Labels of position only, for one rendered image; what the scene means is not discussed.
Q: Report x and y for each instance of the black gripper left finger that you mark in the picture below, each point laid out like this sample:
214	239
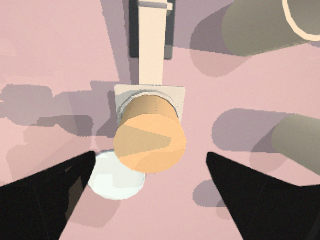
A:
38	207

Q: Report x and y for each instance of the white round disc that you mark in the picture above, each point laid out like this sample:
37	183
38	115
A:
112	180

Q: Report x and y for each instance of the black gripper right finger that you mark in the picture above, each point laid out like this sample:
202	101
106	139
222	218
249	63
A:
264	207

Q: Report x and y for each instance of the orange cup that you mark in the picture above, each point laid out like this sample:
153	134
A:
149	138

